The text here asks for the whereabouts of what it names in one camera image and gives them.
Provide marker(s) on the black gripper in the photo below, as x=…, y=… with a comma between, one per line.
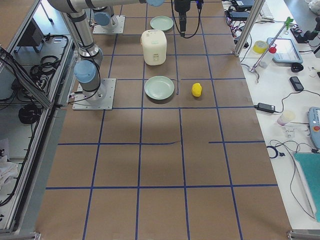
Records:
x=181, y=6

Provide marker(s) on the white rice cooker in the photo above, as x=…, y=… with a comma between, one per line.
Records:
x=154, y=47

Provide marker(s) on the green plate near arm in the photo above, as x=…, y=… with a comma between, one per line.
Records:
x=163, y=23
x=159, y=87

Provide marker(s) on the yellow sponge potato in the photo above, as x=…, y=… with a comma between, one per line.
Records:
x=196, y=90

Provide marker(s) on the yellow tape roll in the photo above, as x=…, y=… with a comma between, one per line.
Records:
x=260, y=47

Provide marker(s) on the metal rod with green clip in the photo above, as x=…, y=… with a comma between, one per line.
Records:
x=286, y=25

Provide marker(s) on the teach pendant tablet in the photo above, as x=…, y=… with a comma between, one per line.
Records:
x=286, y=52

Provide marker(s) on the black power adapter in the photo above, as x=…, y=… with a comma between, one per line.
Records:
x=265, y=107

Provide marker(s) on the black phone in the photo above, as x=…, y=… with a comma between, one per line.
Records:
x=295, y=82

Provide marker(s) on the plastic cup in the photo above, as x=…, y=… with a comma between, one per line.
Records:
x=286, y=117

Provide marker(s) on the teal cutting mat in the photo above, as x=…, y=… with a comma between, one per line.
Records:
x=310, y=164

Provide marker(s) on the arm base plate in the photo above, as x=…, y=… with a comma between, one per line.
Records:
x=102, y=100
x=108, y=25

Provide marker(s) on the aluminium frame post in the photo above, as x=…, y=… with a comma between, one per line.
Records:
x=255, y=11

